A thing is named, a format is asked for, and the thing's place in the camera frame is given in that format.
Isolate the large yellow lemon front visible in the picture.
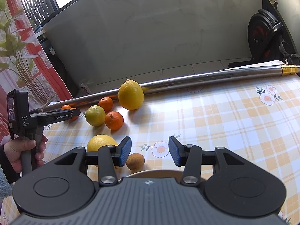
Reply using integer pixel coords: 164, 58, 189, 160
86, 135, 118, 152

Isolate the mandarin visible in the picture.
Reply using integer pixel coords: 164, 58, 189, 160
61, 104, 72, 110
105, 111, 124, 131
98, 97, 113, 112
70, 108, 78, 121

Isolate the green-yellow lime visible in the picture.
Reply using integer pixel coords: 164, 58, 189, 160
85, 105, 106, 127

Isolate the left hand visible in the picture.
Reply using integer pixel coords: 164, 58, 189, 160
4, 135, 48, 173

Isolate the brown kiwi beside plate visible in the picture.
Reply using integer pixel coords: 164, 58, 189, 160
126, 153, 145, 171

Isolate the cream ceramic plate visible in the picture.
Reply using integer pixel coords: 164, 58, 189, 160
119, 169, 208, 185

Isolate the floral red curtain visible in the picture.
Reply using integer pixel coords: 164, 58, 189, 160
1, 0, 72, 138

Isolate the checked floral tablecloth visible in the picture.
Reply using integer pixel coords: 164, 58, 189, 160
44, 75, 299, 224

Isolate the telescopic metal pole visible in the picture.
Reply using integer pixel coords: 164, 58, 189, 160
30, 64, 299, 113

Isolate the black exercise bike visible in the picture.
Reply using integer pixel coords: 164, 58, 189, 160
228, 0, 299, 68

